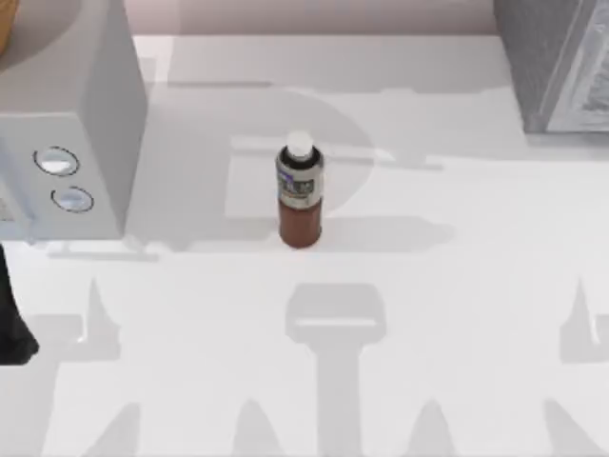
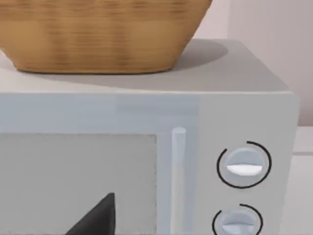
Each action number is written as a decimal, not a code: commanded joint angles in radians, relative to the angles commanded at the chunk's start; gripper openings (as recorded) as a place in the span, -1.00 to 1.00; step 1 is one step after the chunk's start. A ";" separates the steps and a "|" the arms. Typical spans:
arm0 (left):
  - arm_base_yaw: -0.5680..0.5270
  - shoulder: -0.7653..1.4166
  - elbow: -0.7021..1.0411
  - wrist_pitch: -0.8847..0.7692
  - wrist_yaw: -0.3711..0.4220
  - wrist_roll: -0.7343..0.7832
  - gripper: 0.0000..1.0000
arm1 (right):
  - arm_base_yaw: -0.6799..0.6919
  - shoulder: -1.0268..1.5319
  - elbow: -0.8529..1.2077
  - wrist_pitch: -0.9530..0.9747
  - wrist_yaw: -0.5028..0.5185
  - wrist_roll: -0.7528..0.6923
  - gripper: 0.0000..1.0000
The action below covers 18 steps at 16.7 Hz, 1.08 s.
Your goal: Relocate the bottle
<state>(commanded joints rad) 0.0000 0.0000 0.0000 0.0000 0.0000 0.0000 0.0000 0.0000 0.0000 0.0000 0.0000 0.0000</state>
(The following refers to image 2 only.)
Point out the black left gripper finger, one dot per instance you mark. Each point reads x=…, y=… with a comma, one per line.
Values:
x=102, y=218

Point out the pale microwave door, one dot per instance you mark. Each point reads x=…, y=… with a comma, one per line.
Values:
x=73, y=117

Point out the pale microwave knob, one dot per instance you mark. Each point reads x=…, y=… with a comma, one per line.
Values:
x=244, y=164
x=237, y=221

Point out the pale microwave oven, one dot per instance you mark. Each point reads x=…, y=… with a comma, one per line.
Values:
x=244, y=110

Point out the woven wicker basket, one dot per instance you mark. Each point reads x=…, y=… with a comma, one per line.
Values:
x=97, y=36

